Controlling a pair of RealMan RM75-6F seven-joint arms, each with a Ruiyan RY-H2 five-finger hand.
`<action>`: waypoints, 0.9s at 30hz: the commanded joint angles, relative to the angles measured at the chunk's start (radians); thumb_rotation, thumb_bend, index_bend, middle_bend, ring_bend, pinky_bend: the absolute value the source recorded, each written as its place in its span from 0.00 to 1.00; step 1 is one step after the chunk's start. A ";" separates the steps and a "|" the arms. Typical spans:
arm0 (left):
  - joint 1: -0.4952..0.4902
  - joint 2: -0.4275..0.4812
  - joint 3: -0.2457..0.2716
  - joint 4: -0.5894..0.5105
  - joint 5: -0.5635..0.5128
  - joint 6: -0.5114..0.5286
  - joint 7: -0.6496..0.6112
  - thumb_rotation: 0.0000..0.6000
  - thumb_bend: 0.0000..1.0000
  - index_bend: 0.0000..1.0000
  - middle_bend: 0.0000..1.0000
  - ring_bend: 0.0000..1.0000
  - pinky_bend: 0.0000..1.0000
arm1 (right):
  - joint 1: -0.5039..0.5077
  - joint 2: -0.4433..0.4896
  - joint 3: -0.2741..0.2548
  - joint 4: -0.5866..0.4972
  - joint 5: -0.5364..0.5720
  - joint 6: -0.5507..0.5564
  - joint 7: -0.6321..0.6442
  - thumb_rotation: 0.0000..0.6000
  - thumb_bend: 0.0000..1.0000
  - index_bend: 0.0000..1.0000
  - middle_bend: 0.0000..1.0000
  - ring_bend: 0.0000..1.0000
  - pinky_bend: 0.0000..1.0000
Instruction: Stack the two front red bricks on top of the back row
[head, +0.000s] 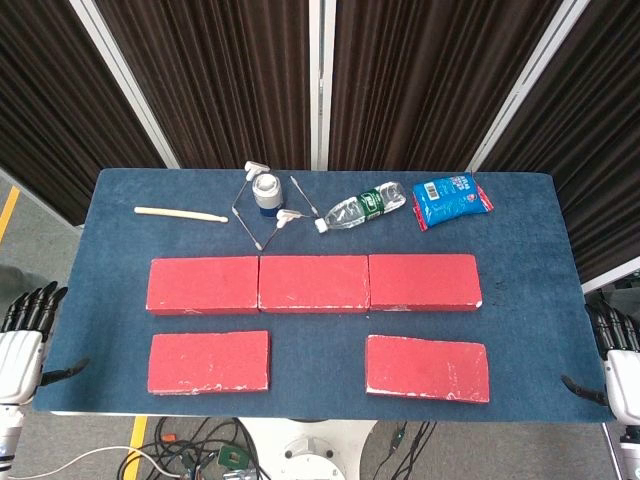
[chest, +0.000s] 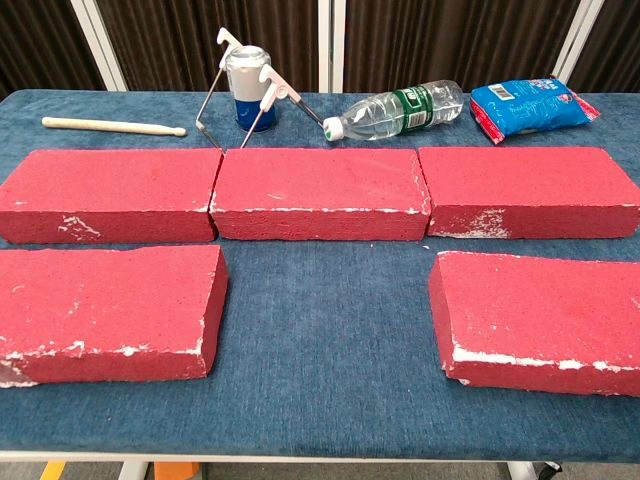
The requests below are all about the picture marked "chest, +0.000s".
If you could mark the red foam brick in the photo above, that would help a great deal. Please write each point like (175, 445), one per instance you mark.
(320, 185)
(100, 185)
(525, 180)
(100, 300)
(540, 315)

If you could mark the blue fabric table cover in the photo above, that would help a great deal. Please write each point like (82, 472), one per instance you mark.
(320, 325)

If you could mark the clear plastic water bottle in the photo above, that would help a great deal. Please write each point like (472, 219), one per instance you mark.
(400, 112)

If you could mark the blue snack bag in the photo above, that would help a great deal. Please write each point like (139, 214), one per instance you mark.
(525, 107)

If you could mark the wooden stick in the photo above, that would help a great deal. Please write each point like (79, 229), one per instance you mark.
(100, 125)

